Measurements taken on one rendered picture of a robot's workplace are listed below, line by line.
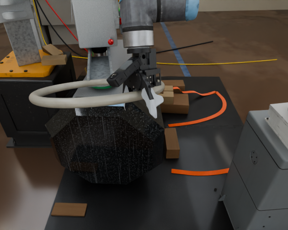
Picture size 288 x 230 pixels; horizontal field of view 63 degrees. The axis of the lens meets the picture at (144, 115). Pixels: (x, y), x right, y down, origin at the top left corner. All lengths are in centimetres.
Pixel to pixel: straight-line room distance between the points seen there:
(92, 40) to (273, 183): 123
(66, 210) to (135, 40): 157
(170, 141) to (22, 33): 156
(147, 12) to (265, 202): 121
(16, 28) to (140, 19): 163
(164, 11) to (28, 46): 170
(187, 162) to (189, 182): 23
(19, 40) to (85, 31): 94
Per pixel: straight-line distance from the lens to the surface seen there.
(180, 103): 273
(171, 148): 218
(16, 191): 230
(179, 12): 71
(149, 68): 73
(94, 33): 141
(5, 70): 230
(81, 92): 160
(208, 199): 205
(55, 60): 220
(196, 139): 248
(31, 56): 230
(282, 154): 132
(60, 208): 203
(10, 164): 254
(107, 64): 134
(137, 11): 68
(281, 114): 139
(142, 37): 68
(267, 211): 164
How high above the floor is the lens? 169
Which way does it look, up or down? 38 degrees down
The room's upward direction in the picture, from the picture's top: straight up
